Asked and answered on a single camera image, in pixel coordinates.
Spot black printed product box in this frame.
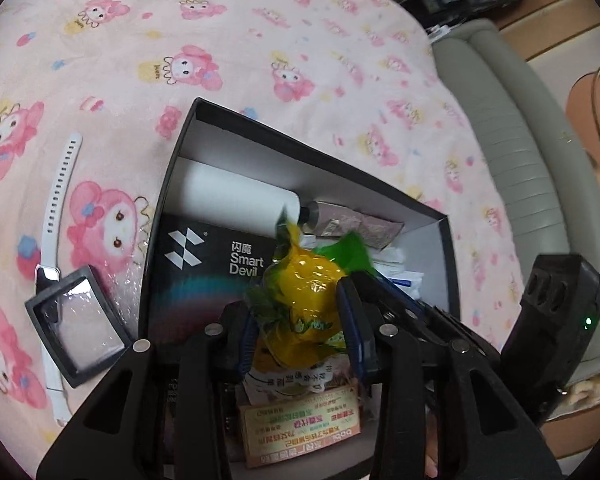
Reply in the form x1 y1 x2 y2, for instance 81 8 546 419
150 212 281 361

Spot white smartwatch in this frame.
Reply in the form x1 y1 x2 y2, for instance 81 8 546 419
34 132 83 428

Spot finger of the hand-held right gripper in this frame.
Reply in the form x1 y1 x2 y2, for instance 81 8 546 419
366 272 505 377

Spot black cardboard box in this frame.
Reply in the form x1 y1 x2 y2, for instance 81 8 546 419
137 97 452 480

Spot white paper roll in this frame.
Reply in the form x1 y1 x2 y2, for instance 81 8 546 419
177 156 302 235

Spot mauve cream tube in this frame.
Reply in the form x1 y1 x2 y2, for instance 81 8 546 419
300 200 406 251

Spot yellow green snack packet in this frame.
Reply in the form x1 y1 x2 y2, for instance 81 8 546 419
245 207 349 368

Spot grey padded bed frame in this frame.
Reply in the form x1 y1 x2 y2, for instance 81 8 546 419
432 19 600 411

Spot orange printed carton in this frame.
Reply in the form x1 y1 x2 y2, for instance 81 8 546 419
237 385 363 469

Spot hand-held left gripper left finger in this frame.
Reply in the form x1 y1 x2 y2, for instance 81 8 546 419
35 301 258 480

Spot pink printed blanket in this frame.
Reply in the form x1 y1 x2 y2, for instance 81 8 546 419
0 0 526 480

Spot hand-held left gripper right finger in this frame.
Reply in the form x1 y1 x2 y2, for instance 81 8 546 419
336 276 563 480

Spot white paper packets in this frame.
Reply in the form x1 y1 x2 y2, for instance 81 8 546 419
370 245 426 302

